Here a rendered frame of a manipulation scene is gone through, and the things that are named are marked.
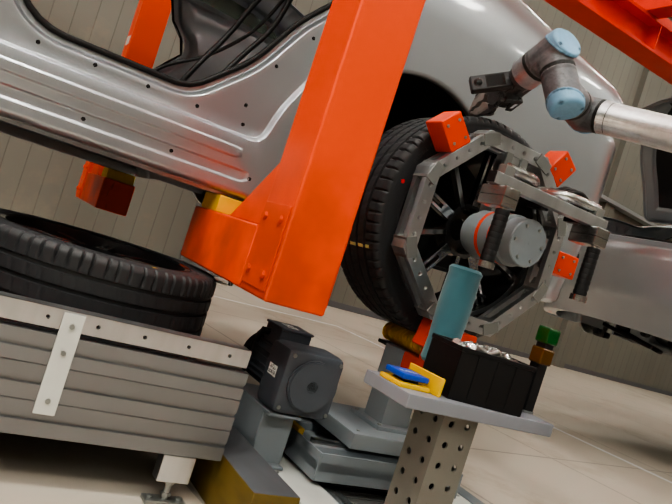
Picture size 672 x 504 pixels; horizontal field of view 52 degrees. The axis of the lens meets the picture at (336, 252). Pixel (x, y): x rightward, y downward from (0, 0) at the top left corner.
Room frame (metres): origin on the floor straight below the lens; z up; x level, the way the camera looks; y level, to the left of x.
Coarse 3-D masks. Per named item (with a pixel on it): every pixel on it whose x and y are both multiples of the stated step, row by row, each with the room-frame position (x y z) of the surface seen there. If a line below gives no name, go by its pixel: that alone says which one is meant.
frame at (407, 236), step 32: (448, 160) 1.82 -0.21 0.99; (544, 160) 1.98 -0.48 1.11; (416, 192) 1.84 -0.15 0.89; (416, 224) 1.81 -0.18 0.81; (544, 224) 2.09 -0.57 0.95; (416, 256) 1.82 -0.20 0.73; (544, 256) 2.06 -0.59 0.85; (416, 288) 1.85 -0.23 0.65; (544, 288) 2.05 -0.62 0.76; (480, 320) 1.96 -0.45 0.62; (512, 320) 2.02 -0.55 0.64
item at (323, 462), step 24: (312, 432) 2.06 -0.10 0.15; (288, 456) 1.93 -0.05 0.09; (312, 456) 1.83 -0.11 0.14; (336, 456) 1.82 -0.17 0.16; (360, 456) 1.92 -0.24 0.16; (384, 456) 1.97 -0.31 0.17; (312, 480) 1.80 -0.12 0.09; (336, 480) 1.83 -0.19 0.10; (360, 480) 1.87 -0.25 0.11; (384, 480) 1.91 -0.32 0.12
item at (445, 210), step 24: (456, 168) 1.97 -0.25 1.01; (480, 168) 2.03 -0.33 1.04; (456, 192) 1.99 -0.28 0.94; (456, 216) 2.05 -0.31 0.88; (528, 216) 2.12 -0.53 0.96; (456, 240) 2.07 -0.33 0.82; (432, 264) 1.98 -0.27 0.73; (480, 288) 2.08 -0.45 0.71; (504, 288) 2.12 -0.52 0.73; (480, 312) 2.07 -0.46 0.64
